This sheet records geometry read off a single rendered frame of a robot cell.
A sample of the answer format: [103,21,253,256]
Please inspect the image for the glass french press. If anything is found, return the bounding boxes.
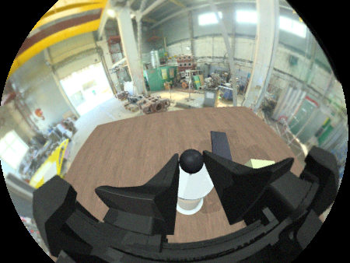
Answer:
[177,149,213,216]

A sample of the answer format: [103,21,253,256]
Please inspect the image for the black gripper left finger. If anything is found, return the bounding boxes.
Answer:
[94,153,180,235]

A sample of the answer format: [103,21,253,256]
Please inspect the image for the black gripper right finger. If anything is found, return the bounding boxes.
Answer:
[202,150,295,225]

